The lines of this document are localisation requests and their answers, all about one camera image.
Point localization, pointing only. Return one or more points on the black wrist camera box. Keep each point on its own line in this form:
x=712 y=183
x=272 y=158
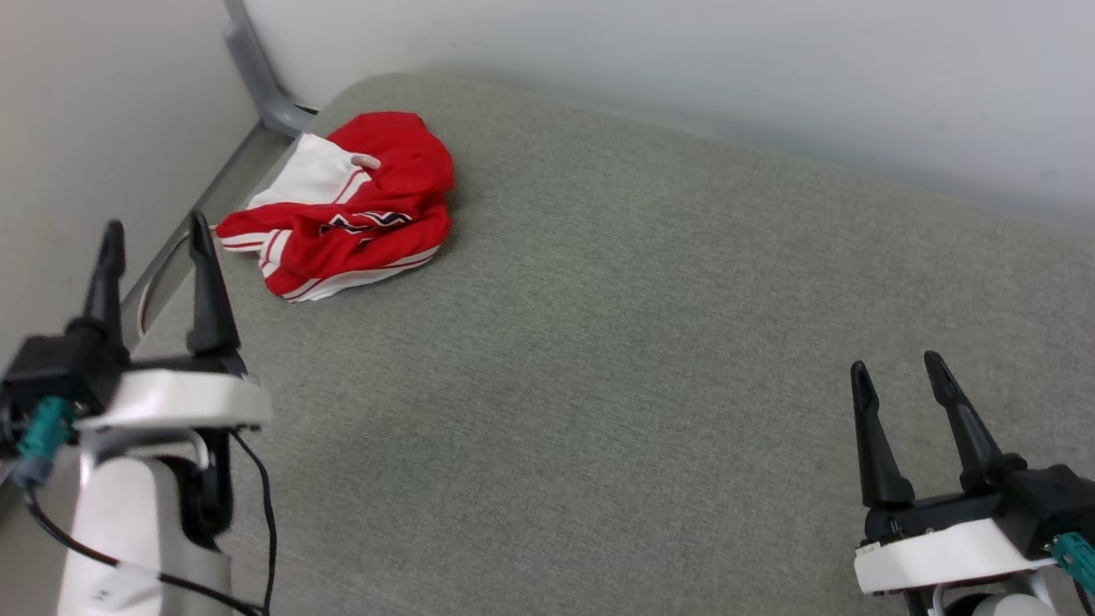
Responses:
x=51 y=368
x=1052 y=505

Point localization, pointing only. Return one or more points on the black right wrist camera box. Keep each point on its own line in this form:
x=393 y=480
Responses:
x=1052 y=505

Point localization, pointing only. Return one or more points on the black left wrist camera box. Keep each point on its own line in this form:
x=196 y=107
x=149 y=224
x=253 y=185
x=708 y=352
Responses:
x=51 y=368

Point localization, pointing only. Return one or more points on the red white Bulls jersey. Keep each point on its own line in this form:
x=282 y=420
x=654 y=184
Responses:
x=385 y=239

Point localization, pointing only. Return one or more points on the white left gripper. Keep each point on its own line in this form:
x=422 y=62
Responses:
x=188 y=400

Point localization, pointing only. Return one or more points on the grey metal frame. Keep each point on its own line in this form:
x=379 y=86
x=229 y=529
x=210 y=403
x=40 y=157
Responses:
x=265 y=94

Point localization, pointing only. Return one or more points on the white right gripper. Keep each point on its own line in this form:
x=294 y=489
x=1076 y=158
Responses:
x=941 y=556

